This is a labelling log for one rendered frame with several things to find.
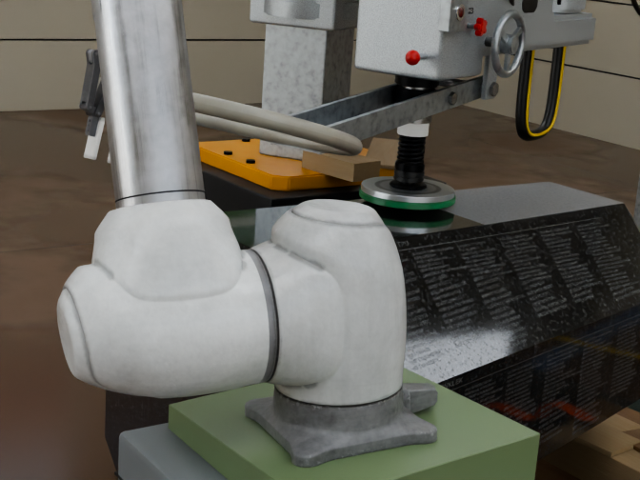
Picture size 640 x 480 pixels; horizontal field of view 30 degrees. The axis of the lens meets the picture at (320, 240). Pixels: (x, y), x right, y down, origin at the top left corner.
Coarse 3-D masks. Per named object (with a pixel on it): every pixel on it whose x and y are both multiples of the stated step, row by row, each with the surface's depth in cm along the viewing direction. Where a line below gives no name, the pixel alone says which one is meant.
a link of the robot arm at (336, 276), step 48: (288, 240) 131; (336, 240) 130; (384, 240) 133; (288, 288) 128; (336, 288) 129; (384, 288) 132; (288, 336) 128; (336, 336) 130; (384, 336) 133; (288, 384) 133; (336, 384) 133; (384, 384) 135
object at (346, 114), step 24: (360, 96) 253; (384, 96) 261; (432, 96) 257; (456, 96) 264; (480, 96) 275; (312, 120) 240; (336, 120) 247; (360, 120) 234; (384, 120) 242; (408, 120) 250
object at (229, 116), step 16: (208, 96) 185; (208, 112) 185; (224, 112) 185; (240, 112) 185; (256, 112) 186; (272, 112) 187; (224, 128) 231; (240, 128) 231; (256, 128) 230; (272, 128) 187; (288, 128) 188; (304, 128) 189; (320, 128) 192; (288, 144) 229; (304, 144) 226; (320, 144) 223; (336, 144) 196; (352, 144) 200
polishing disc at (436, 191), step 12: (372, 180) 272; (384, 180) 273; (432, 180) 276; (372, 192) 262; (384, 192) 260; (396, 192) 261; (408, 192) 262; (420, 192) 263; (432, 192) 263; (444, 192) 264
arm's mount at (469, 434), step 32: (256, 384) 156; (192, 416) 145; (224, 416) 145; (448, 416) 145; (480, 416) 145; (192, 448) 144; (224, 448) 137; (256, 448) 136; (416, 448) 136; (448, 448) 136; (480, 448) 136; (512, 448) 138
